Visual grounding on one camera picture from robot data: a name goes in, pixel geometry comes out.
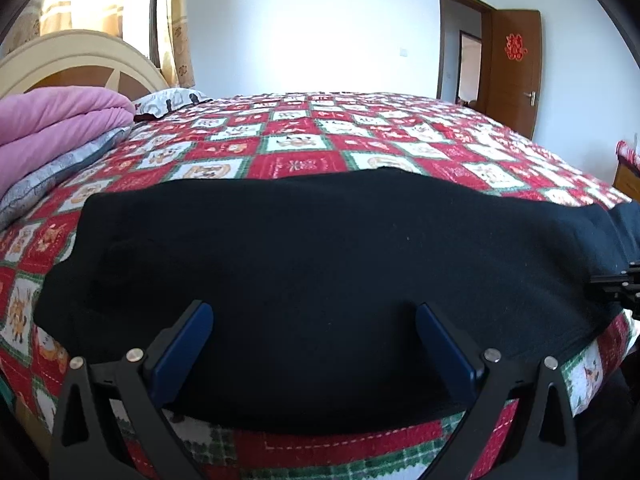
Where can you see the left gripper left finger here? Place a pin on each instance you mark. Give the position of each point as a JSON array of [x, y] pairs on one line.
[[87, 443]]

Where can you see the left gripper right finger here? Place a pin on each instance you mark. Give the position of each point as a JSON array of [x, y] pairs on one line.
[[541, 441]]

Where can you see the black pants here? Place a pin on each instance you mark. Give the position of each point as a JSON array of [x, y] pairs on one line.
[[315, 282]]

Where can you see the wooden bedside cabinet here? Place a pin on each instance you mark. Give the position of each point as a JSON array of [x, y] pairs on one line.
[[627, 180]]

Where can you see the red checked cloth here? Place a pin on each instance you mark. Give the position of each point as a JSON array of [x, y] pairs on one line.
[[628, 154]]

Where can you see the brown wooden door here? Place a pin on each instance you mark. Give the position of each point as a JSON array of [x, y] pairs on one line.
[[508, 80]]

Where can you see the grey patterned pillow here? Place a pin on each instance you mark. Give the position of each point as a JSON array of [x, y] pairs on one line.
[[21, 197]]

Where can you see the red double happiness decal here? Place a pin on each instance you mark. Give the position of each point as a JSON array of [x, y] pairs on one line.
[[515, 49]]

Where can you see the pink folded blanket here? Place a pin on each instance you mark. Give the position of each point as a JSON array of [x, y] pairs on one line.
[[42, 124]]

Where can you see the white patterned pillow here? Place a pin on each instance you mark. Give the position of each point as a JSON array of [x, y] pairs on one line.
[[158, 104]]

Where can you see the red patchwork bedspread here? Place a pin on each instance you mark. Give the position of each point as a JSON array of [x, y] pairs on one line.
[[268, 137]]

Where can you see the cream wooden headboard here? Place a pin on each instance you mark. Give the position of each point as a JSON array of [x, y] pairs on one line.
[[80, 58]]

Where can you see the yellow right curtain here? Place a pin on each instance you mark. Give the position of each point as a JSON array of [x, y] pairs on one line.
[[181, 44]]

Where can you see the yellow curtain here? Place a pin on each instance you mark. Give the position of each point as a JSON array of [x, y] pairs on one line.
[[181, 44], [44, 17]]

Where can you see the yellow left curtain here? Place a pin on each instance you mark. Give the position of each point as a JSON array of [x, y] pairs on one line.
[[44, 17]]

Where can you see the window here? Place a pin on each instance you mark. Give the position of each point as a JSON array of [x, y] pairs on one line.
[[141, 27]]

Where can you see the silver door handle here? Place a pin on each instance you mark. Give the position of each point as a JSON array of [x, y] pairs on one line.
[[531, 96]]

